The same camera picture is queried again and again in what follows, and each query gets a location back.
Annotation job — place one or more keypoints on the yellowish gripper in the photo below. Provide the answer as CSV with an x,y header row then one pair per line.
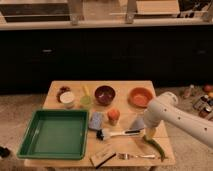
x,y
150,132

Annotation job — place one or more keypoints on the grey blue towel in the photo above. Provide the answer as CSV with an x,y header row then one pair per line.
x,y
138,124

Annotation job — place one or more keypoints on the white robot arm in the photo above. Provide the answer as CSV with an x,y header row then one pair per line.
x,y
164,107

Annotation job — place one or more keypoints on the orange bowl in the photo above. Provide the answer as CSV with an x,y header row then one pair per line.
x,y
140,97

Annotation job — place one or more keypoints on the purple bowl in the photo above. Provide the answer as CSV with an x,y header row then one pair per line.
x,y
104,95

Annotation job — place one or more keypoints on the green chili pepper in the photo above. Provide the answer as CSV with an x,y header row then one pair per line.
x,y
156,146

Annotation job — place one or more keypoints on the wooden table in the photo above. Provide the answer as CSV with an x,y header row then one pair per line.
x,y
121,144

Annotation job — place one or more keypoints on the silver fork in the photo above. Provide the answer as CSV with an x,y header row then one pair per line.
x,y
126,156

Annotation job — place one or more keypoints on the orange toy fruit on stand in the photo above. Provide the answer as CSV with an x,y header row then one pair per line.
x,y
113,116

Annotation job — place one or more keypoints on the blue sponge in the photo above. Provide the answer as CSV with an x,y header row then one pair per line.
x,y
95,122

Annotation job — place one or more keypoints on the wooden block with black edge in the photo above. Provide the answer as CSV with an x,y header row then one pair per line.
x,y
101,157

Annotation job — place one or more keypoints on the green plastic tray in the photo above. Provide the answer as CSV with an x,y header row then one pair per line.
x,y
55,134

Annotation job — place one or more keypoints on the white cup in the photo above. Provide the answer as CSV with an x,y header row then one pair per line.
x,y
67,99

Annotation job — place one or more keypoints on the dark red toy item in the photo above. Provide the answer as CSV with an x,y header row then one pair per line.
x,y
62,90

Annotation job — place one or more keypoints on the black object on floor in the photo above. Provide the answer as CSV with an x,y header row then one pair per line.
x,y
4,152

